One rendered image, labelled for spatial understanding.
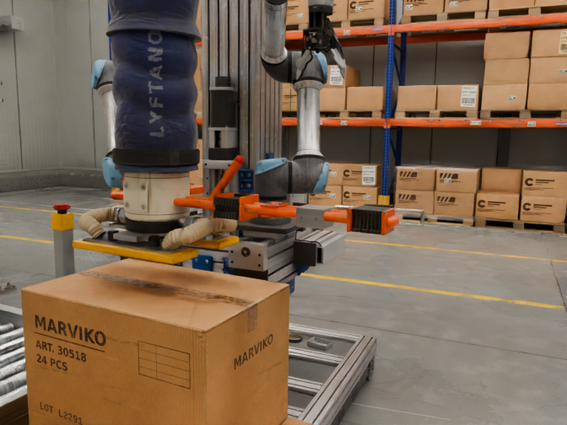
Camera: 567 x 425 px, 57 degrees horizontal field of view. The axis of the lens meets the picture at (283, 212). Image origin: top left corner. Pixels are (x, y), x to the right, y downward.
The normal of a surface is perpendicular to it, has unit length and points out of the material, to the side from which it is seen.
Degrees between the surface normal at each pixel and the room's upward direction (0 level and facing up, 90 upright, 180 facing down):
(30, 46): 90
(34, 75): 90
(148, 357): 90
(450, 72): 90
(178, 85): 71
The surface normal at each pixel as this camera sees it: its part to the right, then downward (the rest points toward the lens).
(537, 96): -0.42, 0.14
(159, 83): 0.37, -0.20
